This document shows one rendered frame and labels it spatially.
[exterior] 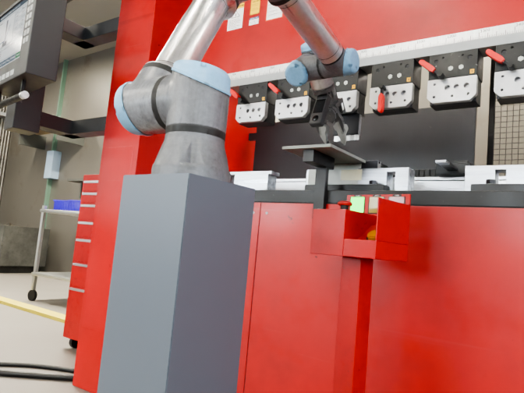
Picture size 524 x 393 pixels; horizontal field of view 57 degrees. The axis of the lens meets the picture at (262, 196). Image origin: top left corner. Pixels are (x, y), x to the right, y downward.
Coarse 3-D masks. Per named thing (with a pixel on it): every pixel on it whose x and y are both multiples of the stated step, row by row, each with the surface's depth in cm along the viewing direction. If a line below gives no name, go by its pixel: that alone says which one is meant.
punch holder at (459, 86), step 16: (432, 64) 159; (448, 64) 156; (464, 64) 153; (480, 64) 154; (432, 80) 158; (448, 80) 155; (464, 80) 152; (480, 80) 155; (432, 96) 157; (448, 96) 154; (464, 96) 151; (480, 96) 156
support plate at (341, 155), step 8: (320, 144) 151; (328, 144) 150; (296, 152) 163; (328, 152) 158; (336, 152) 157; (344, 152) 157; (336, 160) 170; (344, 160) 168; (352, 160) 167; (360, 160) 167
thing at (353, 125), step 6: (354, 114) 176; (348, 120) 178; (354, 120) 176; (360, 120) 176; (348, 126) 177; (354, 126) 176; (360, 126) 176; (336, 132) 180; (348, 132) 177; (354, 132) 175; (336, 138) 180; (348, 138) 178; (354, 138) 176
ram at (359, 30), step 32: (192, 0) 232; (320, 0) 188; (352, 0) 180; (384, 0) 172; (416, 0) 165; (448, 0) 159; (480, 0) 153; (512, 0) 147; (224, 32) 217; (256, 32) 206; (288, 32) 196; (352, 32) 178; (384, 32) 171; (416, 32) 164; (448, 32) 157; (224, 64) 214; (256, 64) 203
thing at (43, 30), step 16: (32, 0) 189; (48, 0) 190; (64, 0) 194; (0, 16) 217; (32, 16) 187; (48, 16) 190; (64, 16) 194; (32, 32) 186; (48, 32) 190; (32, 48) 185; (48, 48) 190; (16, 64) 192; (32, 64) 185; (48, 64) 190; (0, 80) 203; (16, 80) 195; (32, 80) 193; (48, 80) 191
